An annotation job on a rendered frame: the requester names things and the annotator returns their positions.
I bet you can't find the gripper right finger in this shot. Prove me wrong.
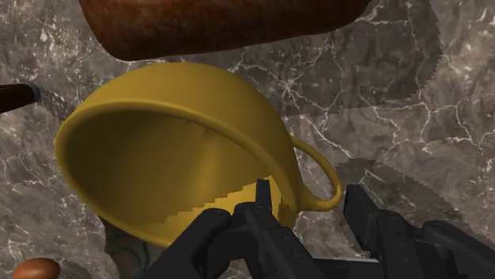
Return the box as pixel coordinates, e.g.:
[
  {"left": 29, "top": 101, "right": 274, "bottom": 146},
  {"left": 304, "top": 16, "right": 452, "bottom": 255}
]
[{"left": 343, "top": 183, "right": 495, "bottom": 279}]

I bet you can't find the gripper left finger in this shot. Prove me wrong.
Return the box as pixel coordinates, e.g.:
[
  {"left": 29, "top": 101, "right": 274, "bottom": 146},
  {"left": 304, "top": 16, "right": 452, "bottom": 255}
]
[{"left": 142, "top": 178, "right": 330, "bottom": 279}]

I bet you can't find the small brown round object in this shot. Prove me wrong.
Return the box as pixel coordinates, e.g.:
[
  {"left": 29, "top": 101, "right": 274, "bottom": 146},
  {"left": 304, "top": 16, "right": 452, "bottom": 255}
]
[{"left": 11, "top": 257, "right": 62, "bottom": 279}]

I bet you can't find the brown wooden rounded object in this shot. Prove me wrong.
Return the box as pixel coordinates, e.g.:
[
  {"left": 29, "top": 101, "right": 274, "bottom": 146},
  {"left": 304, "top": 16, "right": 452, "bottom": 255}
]
[{"left": 78, "top": 0, "right": 373, "bottom": 62}]

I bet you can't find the yellow cup with handle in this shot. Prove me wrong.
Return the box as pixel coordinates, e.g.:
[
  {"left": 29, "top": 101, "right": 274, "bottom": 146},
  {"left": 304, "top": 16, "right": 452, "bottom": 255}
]
[{"left": 55, "top": 61, "right": 344, "bottom": 248}]

